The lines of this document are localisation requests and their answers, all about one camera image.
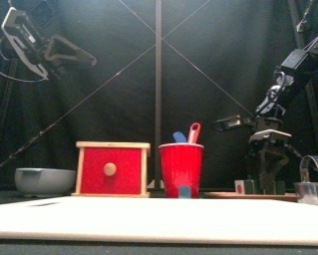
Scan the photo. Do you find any vertical metal frame post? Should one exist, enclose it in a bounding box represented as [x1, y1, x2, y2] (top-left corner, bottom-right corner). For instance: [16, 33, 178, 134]
[154, 0, 163, 191]

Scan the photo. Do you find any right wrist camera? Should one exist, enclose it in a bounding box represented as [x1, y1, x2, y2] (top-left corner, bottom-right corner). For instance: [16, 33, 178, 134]
[210, 115, 256, 132]

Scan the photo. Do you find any grey plastic bowl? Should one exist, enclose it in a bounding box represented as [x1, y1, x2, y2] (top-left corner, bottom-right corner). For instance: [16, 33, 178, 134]
[14, 167, 78, 197]

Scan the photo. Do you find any blue plastic toy utensil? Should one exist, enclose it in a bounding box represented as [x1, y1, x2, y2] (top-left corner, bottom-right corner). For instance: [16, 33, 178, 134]
[171, 130, 188, 144]

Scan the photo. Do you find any thin steel brace wire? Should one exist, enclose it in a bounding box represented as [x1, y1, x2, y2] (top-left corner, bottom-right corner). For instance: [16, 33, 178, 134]
[0, 0, 212, 176]
[117, 0, 257, 118]

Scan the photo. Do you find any green toy sushi roll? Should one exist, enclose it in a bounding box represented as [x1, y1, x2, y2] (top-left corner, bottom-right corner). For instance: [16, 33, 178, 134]
[233, 178, 286, 196]

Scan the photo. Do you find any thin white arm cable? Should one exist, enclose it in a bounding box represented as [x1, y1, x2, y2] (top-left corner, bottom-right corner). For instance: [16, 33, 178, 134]
[0, 59, 50, 84]

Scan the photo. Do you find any small blue tape piece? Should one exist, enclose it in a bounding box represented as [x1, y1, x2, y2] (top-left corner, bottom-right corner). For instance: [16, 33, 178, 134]
[178, 184, 192, 199]

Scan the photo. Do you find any red plastic cup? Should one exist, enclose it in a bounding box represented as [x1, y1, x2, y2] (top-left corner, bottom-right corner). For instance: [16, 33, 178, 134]
[158, 142, 205, 199]

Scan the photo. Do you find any wooden box with red drawer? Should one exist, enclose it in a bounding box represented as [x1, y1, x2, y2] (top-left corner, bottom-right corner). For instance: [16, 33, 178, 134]
[72, 140, 153, 199]

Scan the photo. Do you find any white cutting board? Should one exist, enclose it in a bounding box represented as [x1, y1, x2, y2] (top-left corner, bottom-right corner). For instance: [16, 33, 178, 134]
[0, 195, 318, 247]

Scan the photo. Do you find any black backdrop cloth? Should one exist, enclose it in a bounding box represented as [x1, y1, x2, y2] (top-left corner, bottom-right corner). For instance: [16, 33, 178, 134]
[0, 0, 318, 197]

